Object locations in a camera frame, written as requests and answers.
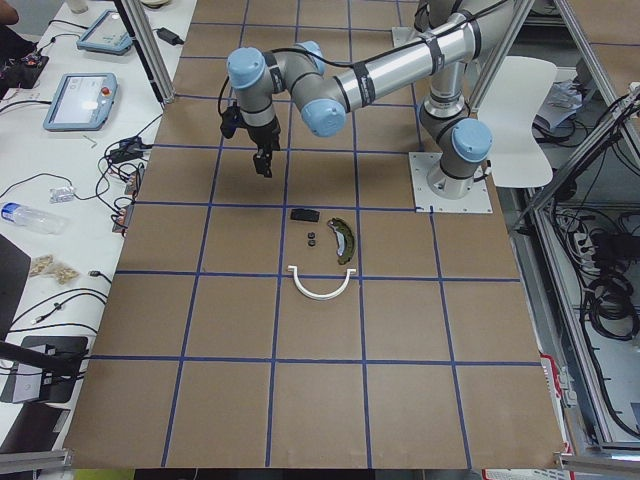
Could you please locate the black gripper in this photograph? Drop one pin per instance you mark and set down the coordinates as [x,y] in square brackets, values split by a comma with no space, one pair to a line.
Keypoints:
[263,136]

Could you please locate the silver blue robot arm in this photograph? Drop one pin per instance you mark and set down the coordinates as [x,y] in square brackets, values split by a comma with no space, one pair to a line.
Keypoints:
[448,35]

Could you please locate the black brake pad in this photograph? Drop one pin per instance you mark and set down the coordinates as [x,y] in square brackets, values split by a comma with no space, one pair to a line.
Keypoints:
[305,215]

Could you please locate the olive green brake shoe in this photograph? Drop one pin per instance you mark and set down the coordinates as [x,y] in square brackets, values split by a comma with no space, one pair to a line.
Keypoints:
[345,240]

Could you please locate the black power adapter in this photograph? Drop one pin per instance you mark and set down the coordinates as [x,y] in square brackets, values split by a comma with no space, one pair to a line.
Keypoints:
[169,36]

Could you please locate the near blue teach pendant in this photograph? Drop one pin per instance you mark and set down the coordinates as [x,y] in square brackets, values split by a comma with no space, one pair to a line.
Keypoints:
[82,102]

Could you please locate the blue teach pendant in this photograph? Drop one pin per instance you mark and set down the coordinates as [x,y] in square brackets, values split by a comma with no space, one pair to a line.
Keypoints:
[82,102]
[107,35]

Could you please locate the far blue teach pendant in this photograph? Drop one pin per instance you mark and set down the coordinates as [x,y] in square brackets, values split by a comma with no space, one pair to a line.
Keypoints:
[107,35]

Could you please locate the blister pill pack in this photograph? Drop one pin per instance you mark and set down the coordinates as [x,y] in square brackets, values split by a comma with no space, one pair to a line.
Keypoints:
[62,194]

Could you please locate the bag of wooden pieces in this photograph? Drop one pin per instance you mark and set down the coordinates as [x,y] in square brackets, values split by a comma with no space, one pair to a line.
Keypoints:
[48,266]

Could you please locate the clear plastic water bottle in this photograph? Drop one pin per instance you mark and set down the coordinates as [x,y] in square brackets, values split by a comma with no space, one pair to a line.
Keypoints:
[32,219]

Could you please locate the white plastic chair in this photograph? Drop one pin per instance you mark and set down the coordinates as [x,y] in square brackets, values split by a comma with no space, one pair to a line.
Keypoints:
[508,109]

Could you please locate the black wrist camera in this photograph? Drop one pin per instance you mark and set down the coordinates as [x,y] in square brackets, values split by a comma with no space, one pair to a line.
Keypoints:
[231,121]

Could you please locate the white curved plastic bracket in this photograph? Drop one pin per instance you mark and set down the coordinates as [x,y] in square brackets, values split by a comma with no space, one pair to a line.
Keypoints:
[320,289]

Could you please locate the aluminium frame post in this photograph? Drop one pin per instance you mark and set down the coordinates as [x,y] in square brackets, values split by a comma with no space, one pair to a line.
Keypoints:
[140,31]

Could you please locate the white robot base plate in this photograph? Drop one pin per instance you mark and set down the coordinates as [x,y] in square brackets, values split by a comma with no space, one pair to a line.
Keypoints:
[435,192]

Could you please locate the second arm base plate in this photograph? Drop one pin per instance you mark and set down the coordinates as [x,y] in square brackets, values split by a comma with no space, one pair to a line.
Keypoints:
[402,35]

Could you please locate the black camera stand base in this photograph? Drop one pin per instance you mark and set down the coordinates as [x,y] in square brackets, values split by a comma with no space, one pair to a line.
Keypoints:
[44,369]

